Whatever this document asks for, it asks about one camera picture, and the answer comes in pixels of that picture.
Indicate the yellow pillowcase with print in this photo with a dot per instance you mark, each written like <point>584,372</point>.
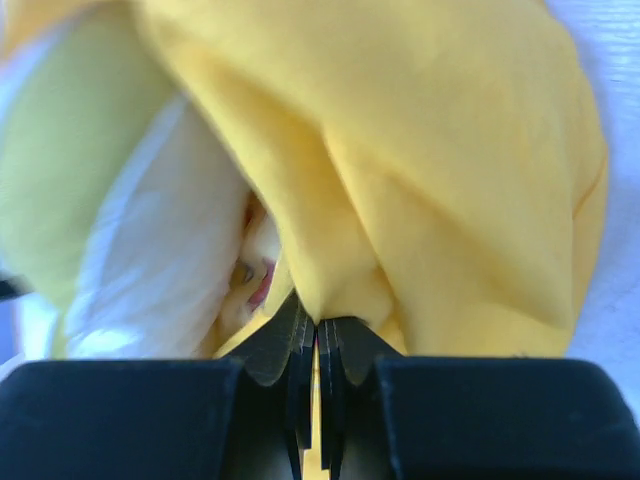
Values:
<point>434,168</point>

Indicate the white pillow with yellow edge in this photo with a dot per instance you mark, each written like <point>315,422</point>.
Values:
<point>125,225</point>

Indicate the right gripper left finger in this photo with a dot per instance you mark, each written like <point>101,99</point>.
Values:
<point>246,415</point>

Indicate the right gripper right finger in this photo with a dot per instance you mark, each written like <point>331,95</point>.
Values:
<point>389,416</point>

